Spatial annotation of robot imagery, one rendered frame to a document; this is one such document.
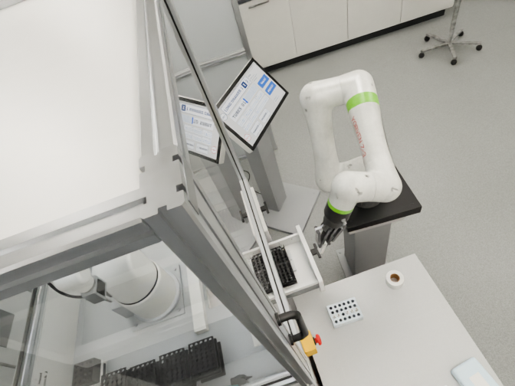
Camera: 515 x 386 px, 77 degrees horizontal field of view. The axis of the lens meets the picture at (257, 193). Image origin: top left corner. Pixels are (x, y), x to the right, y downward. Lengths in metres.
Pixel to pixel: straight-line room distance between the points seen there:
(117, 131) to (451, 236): 2.38
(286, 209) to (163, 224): 2.37
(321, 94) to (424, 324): 0.98
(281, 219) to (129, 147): 2.25
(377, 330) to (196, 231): 1.23
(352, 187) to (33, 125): 0.83
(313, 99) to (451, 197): 1.73
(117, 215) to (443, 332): 1.36
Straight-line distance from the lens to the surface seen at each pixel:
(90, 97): 0.55
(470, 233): 2.64
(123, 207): 0.31
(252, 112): 1.90
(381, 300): 1.51
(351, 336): 1.47
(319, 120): 1.34
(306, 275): 1.47
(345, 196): 1.05
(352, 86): 1.31
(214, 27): 2.48
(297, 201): 2.67
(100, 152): 0.43
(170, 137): 0.34
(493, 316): 2.42
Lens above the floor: 2.19
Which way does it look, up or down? 50 degrees down
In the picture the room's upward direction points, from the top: 22 degrees counter-clockwise
